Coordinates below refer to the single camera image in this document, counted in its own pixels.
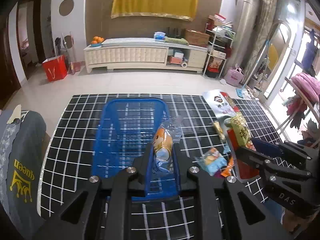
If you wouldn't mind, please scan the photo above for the large blue cartoon snack bag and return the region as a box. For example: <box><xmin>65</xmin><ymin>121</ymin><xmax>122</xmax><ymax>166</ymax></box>
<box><xmin>195</xmin><ymin>147</ymin><xmax>227</xmax><ymax>176</ymax></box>

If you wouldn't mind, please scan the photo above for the small cartoon pastry packet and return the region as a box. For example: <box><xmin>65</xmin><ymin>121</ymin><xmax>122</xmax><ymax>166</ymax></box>
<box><xmin>152</xmin><ymin>115</ymin><xmax>183</xmax><ymax>177</ymax></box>

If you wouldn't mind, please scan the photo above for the yellow green snack bag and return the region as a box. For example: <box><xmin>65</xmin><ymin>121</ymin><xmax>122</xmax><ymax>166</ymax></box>
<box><xmin>230</xmin><ymin>112</ymin><xmax>251</xmax><ymax>146</ymax></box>

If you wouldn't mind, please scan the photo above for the white red snack bag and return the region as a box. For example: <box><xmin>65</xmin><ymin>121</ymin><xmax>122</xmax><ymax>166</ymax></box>
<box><xmin>203</xmin><ymin>89</ymin><xmax>240</xmax><ymax>121</ymax></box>

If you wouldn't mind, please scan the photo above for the red chip bag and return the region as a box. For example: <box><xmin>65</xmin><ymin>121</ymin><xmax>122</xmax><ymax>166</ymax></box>
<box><xmin>227</xmin><ymin>128</ymin><xmax>259</xmax><ymax>183</ymax></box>

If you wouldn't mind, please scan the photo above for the orange biscuit roll pack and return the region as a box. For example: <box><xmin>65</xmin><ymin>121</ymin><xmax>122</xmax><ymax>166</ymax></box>
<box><xmin>220</xmin><ymin>157</ymin><xmax>234</xmax><ymax>178</ymax></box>

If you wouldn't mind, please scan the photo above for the clear cracker pack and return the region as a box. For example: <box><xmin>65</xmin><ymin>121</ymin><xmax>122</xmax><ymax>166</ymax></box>
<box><xmin>213</xmin><ymin>121</ymin><xmax>226</xmax><ymax>142</ymax></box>

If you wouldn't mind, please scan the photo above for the blue plastic basket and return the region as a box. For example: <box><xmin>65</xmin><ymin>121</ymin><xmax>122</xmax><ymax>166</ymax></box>
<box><xmin>91</xmin><ymin>97</ymin><xmax>182</xmax><ymax>202</ymax></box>

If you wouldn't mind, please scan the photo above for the pink quilt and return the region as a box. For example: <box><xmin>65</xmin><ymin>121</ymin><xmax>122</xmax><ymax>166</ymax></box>
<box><xmin>291</xmin><ymin>73</ymin><xmax>319</xmax><ymax>96</ymax></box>

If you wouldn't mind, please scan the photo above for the black white grid tablecloth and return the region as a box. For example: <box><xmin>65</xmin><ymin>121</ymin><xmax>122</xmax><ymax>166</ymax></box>
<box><xmin>34</xmin><ymin>94</ymin><xmax>289</xmax><ymax>239</ymax></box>

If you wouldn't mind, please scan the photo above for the blue mop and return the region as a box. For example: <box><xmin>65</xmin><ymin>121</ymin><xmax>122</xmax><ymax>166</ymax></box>
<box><xmin>236</xmin><ymin>39</ymin><xmax>270</xmax><ymax>99</ymax></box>

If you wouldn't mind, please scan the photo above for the pink tote bag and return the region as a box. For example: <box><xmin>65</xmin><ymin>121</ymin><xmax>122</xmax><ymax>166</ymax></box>
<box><xmin>225</xmin><ymin>64</ymin><xmax>244</xmax><ymax>87</ymax></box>

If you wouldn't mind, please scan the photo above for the cream TV cabinet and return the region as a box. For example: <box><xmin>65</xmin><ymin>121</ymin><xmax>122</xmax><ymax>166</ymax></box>
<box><xmin>84</xmin><ymin>38</ymin><xmax>208</xmax><ymax>73</ymax></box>

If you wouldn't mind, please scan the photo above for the grey queen print cover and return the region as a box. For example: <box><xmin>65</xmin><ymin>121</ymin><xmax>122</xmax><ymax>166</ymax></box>
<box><xmin>1</xmin><ymin>105</ymin><xmax>47</xmax><ymax>239</ymax></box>

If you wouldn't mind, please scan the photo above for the green folded cloth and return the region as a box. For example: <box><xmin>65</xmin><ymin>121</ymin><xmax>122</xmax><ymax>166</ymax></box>
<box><xmin>164</xmin><ymin>36</ymin><xmax>189</xmax><ymax>46</ymax></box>

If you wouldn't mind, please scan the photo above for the brown cardboard box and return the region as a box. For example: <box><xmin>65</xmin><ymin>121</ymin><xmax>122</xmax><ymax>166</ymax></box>
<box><xmin>184</xmin><ymin>29</ymin><xmax>210</xmax><ymax>47</ymax></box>

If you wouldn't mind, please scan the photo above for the white metal shelf rack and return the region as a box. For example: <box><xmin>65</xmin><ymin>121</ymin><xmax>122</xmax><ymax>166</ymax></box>
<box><xmin>203</xmin><ymin>19</ymin><xmax>236</xmax><ymax>79</ymax></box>

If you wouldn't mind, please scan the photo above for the red paper bag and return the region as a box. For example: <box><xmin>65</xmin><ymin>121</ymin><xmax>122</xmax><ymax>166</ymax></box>
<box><xmin>42</xmin><ymin>55</ymin><xmax>67</xmax><ymax>82</ymax></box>

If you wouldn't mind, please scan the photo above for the blue tissue box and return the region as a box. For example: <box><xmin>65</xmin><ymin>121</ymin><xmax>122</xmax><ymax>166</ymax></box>
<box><xmin>153</xmin><ymin>31</ymin><xmax>166</xmax><ymax>41</ymax></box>

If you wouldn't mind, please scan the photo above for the plate of oranges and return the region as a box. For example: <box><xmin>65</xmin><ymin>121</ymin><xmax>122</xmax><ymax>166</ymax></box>
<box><xmin>91</xmin><ymin>36</ymin><xmax>104</xmax><ymax>47</ymax></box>

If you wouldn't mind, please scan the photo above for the silver standing air conditioner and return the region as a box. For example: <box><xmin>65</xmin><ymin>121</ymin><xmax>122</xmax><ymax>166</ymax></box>
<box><xmin>230</xmin><ymin>0</ymin><xmax>260</xmax><ymax>67</ymax></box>

